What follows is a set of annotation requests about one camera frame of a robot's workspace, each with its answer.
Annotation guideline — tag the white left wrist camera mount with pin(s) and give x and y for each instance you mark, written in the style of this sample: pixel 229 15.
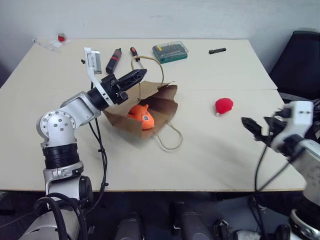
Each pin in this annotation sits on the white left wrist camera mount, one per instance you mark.
pixel 93 60

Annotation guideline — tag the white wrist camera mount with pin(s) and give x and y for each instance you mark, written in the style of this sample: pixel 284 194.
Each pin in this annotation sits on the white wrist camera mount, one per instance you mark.
pixel 93 60
pixel 298 117

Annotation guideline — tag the brown paper bag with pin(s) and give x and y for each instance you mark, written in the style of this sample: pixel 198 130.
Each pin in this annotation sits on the brown paper bag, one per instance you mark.
pixel 152 105

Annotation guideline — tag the green screwdriver bit case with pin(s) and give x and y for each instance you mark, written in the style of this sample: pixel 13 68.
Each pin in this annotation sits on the green screwdriver bit case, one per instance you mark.
pixel 170 52

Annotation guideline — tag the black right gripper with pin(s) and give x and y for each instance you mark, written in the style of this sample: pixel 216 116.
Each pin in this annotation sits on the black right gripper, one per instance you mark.
pixel 273 130

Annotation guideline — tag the clear white plastic packaging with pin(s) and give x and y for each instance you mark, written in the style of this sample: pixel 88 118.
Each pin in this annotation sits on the clear white plastic packaging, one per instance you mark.
pixel 51 45

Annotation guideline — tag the red plush toy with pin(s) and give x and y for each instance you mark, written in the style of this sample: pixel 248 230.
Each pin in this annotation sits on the red plush toy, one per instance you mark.
pixel 224 106

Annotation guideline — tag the large dark rounded shape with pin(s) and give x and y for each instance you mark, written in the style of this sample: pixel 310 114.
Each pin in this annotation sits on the large dark rounded shape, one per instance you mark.
pixel 191 222

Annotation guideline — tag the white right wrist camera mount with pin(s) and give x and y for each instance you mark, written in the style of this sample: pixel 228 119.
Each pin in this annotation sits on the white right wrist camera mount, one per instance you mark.
pixel 298 117

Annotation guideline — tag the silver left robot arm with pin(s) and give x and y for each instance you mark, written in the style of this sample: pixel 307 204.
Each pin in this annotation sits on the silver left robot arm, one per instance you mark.
pixel 57 125

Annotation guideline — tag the slim black red screwdriver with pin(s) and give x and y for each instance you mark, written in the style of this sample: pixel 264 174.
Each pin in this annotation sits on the slim black red screwdriver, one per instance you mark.
pixel 134 53

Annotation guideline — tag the small black bit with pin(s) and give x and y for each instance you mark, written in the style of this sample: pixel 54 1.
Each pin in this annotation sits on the small black bit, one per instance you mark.
pixel 217 50

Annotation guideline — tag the black office chair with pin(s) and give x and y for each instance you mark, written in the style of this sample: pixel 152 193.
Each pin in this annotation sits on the black office chair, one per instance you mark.
pixel 297 70

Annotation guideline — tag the dark grey rounded shape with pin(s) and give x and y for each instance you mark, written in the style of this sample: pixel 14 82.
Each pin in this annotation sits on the dark grey rounded shape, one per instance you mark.
pixel 130 227

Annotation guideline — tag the small red object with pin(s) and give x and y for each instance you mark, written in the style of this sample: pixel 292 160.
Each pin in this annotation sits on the small red object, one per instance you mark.
pixel 61 37

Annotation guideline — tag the orange plush fish toy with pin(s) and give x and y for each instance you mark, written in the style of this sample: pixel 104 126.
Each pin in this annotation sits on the orange plush fish toy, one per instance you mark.
pixel 143 117

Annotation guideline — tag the black red electric screwdriver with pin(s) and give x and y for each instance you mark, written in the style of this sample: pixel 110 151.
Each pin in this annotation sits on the black red electric screwdriver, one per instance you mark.
pixel 113 60

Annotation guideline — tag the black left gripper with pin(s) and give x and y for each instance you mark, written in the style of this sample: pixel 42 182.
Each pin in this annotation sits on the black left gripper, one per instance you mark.
pixel 113 87

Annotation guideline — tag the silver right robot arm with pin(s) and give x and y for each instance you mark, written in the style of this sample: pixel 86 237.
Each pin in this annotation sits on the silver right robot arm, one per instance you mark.
pixel 310 170

